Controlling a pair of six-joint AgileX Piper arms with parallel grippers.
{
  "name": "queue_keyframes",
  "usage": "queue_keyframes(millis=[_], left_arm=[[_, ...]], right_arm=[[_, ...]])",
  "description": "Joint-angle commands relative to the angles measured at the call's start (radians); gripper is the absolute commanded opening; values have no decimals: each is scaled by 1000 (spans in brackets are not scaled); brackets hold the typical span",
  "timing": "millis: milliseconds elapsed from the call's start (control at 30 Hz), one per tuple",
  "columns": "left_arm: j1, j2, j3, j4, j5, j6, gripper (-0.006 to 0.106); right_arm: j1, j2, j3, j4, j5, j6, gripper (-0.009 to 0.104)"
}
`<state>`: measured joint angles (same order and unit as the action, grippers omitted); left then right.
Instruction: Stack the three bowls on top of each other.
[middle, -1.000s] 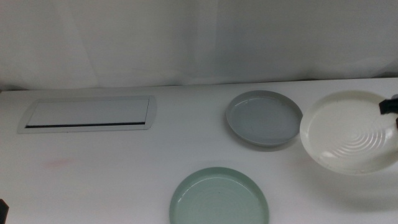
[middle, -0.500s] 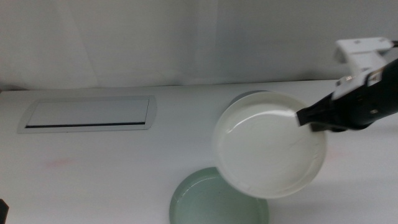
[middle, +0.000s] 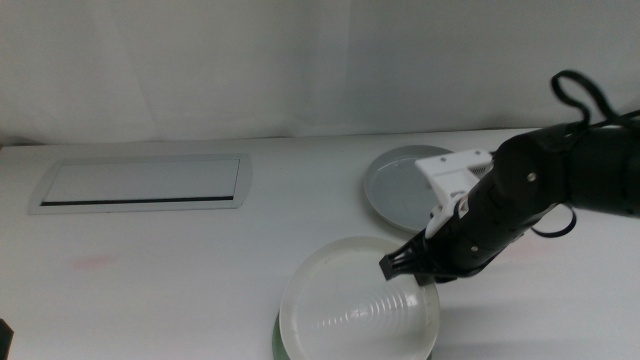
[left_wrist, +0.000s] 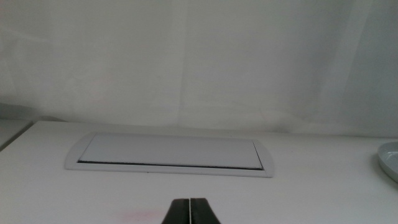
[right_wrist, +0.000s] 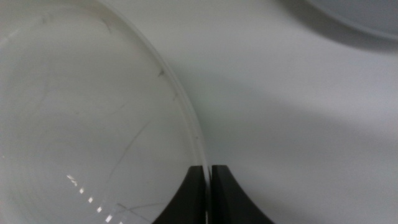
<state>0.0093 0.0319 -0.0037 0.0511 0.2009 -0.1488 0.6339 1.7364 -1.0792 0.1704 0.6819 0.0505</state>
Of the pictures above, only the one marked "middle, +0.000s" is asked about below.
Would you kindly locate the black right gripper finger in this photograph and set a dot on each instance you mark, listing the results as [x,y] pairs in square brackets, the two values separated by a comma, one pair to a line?
[425,280]
[402,262]

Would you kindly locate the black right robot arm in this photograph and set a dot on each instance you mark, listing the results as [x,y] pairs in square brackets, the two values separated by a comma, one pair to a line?
[590,170]

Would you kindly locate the pale green shallow bowl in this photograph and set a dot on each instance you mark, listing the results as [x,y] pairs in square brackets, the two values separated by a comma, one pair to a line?
[278,345]

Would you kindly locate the white fabric backdrop curtain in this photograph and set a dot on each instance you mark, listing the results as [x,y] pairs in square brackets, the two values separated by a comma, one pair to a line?
[250,65]

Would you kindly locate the grey shallow bowl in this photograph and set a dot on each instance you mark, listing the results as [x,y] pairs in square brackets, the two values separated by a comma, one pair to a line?
[395,195]

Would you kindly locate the white shallow bowl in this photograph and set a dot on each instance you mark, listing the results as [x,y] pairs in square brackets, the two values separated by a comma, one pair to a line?
[350,305]

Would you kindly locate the black object at table edge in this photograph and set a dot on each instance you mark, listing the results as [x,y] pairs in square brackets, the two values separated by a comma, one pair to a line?
[4,342]

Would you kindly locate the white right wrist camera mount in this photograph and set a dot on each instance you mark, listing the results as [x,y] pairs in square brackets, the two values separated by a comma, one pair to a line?
[450,175]

